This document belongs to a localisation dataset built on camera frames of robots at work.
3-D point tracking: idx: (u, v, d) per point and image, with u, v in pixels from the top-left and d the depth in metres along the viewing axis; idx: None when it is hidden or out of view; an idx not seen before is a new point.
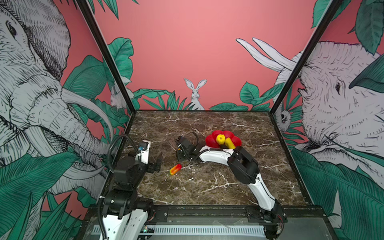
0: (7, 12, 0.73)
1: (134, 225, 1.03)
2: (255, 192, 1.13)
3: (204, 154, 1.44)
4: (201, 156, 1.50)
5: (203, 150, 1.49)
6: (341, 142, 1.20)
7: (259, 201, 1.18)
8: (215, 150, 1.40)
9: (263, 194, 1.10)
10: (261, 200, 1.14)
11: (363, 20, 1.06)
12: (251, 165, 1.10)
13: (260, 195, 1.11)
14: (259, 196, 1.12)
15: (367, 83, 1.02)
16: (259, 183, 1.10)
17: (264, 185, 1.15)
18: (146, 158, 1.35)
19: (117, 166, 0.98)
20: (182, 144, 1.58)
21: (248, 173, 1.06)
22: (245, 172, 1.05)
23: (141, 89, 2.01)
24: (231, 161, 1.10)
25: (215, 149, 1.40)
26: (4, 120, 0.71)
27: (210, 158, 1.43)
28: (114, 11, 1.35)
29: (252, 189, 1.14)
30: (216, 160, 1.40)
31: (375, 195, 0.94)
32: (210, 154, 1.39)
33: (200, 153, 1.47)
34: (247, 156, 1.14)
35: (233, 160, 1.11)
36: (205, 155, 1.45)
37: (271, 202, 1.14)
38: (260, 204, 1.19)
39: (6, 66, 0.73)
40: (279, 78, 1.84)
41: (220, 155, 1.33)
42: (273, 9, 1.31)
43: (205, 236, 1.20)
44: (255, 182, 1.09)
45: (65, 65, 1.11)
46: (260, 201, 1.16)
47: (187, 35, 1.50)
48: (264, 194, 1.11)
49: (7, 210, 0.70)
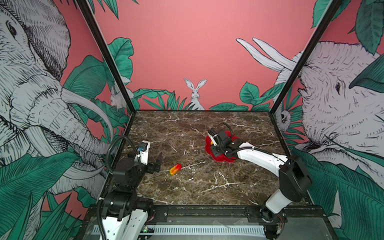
0: (7, 12, 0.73)
1: (134, 226, 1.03)
2: (276, 197, 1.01)
3: (245, 153, 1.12)
4: (239, 153, 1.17)
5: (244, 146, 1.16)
6: (341, 142, 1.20)
7: (268, 201, 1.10)
8: (260, 152, 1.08)
9: (282, 202, 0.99)
10: (273, 203, 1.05)
11: (363, 20, 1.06)
12: (306, 180, 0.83)
13: (281, 202, 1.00)
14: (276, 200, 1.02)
15: (367, 83, 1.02)
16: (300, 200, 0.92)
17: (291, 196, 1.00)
18: (146, 158, 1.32)
19: (117, 167, 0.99)
20: (217, 135, 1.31)
21: (302, 190, 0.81)
22: (301, 189, 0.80)
23: (141, 89, 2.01)
24: (284, 171, 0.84)
25: (260, 149, 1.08)
26: (4, 120, 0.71)
27: (251, 159, 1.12)
28: (114, 11, 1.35)
29: (278, 195, 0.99)
30: (259, 164, 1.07)
31: (375, 195, 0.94)
32: (253, 155, 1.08)
33: (239, 148, 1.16)
34: (304, 169, 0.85)
35: (288, 169, 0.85)
36: (245, 155, 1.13)
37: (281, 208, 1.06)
38: (267, 204, 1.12)
39: (6, 66, 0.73)
40: (279, 78, 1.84)
41: (268, 159, 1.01)
42: (273, 9, 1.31)
43: (205, 236, 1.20)
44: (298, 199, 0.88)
45: (65, 65, 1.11)
46: (271, 202, 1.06)
47: (187, 35, 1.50)
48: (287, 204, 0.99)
49: (6, 210, 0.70)
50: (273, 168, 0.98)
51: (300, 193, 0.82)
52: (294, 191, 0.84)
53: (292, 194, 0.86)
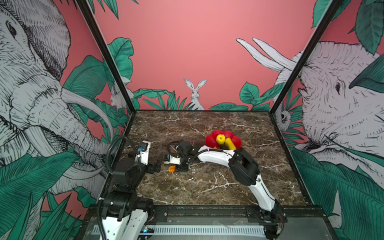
0: (7, 12, 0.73)
1: (134, 226, 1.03)
2: (254, 193, 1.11)
3: (204, 155, 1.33)
4: (199, 157, 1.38)
5: (202, 150, 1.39)
6: (341, 142, 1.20)
7: (260, 202, 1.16)
8: (214, 151, 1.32)
9: (263, 195, 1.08)
10: (262, 201, 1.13)
11: (363, 20, 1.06)
12: (252, 166, 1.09)
13: (259, 196, 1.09)
14: (260, 197, 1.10)
15: (367, 83, 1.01)
16: (260, 184, 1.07)
17: (264, 185, 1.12)
18: (146, 158, 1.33)
19: (117, 167, 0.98)
20: (179, 145, 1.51)
21: (251, 173, 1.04)
22: (247, 174, 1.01)
23: (141, 89, 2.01)
24: (232, 163, 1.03)
25: (214, 149, 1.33)
26: (4, 120, 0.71)
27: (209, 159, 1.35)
28: (114, 11, 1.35)
29: (251, 190, 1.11)
30: (216, 162, 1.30)
31: (375, 195, 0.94)
32: (210, 155, 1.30)
33: (198, 153, 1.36)
34: (248, 158, 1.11)
35: (235, 161, 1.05)
36: (204, 157, 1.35)
37: (272, 203, 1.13)
38: (260, 205, 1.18)
39: (6, 66, 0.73)
40: (279, 78, 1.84)
41: (220, 156, 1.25)
42: (273, 9, 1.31)
43: (206, 236, 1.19)
44: (255, 183, 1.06)
45: (65, 65, 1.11)
46: (260, 201, 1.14)
47: (187, 35, 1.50)
48: (266, 194, 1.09)
49: (6, 210, 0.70)
50: (226, 162, 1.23)
51: (251, 178, 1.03)
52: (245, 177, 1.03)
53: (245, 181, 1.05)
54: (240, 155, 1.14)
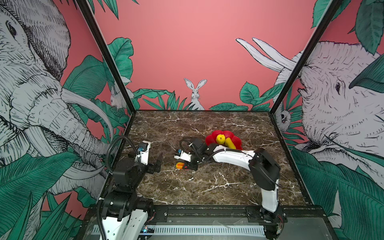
0: (7, 12, 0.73)
1: (134, 226, 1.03)
2: (265, 194, 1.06)
3: (220, 155, 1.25)
4: (215, 157, 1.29)
5: (218, 149, 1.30)
6: (341, 142, 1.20)
7: (264, 202, 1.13)
8: (232, 152, 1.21)
9: (274, 198, 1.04)
10: (266, 201, 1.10)
11: (363, 20, 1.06)
12: (273, 169, 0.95)
13: (270, 198, 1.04)
14: (268, 198, 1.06)
15: (367, 83, 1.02)
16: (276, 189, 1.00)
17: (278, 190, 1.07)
18: (146, 159, 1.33)
19: (117, 167, 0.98)
20: (193, 144, 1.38)
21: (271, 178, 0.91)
22: (269, 179, 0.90)
23: (141, 89, 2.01)
24: (253, 165, 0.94)
25: (231, 150, 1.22)
26: (4, 120, 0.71)
27: (225, 160, 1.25)
28: (114, 11, 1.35)
29: (263, 191, 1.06)
30: (233, 163, 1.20)
31: (375, 195, 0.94)
32: (227, 155, 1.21)
33: (213, 153, 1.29)
34: (270, 160, 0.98)
35: (256, 163, 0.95)
36: (220, 157, 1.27)
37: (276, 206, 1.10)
38: (263, 204, 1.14)
39: (6, 66, 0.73)
40: (279, 78, 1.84)
41: (238, 156, 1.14)
42: (273, 9, 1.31)
43: (205, 236, 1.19)
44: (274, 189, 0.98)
45: (65, 65, 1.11)
46: (265, 201, 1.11)
47: (187, 35, 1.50)
48: (275, 198, 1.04)
49: (6, 210, 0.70)
50: (245, 164, 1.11)
51: (270, 182, 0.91)
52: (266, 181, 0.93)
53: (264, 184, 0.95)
54: (260, 155, 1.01)
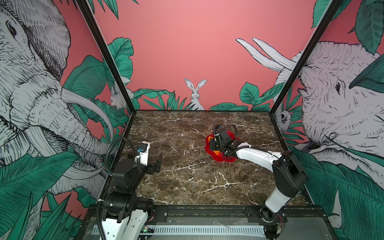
0: (7, 12, 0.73)
1: (134, 226, 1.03)
2: (273, 195, 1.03)
3: (243, 152, 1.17)
4: (238, 153, 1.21)
5: (242, 146, 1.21)
6: (341, 142, 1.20)
7: (267, 199, 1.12)
8: (257, 150, 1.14)
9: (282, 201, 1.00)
10: (271, 200, 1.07)
11: (363, 20, 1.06)
12: (300, 176, 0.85)
13: (279, 200, 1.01)
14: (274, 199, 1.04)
15: (367, 83, 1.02)
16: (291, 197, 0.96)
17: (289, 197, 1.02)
18: (146, 159, 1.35)
19: (116, 169, 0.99)
20: (219, 135, 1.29)
21: (295, 184, 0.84)
22: (293, 185, 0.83)
23: (141, 89, 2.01)
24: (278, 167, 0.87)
25: (257, 148, 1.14)
26: (4, 120, 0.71)
27: (248, 158, 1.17)
28: (114, 11, 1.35)
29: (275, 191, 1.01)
30: (256, 162, 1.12)
31: (375, 195, 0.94)
32: (250, 152, 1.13)
33: (237, 148, 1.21)
34: (299, 167, 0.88)
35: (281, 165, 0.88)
36: (243, 154, 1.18)
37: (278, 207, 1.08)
38: (267, 202, 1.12)
39: (6, 66, 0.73)
40: (279, 78, 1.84)
41: (263, 155, 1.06)
42: (273, 9, 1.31)
43: (205, 236, 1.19)
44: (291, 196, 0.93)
45: (65, 65, 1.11)
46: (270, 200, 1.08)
47: (187, 35, 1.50)
48: (284, 202, 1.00)
49: (6, 210, 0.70)
50: (269, 165, 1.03)
51: (292, 188, 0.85)
52: (288, 186, 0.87)
53: (286, 189, 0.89)
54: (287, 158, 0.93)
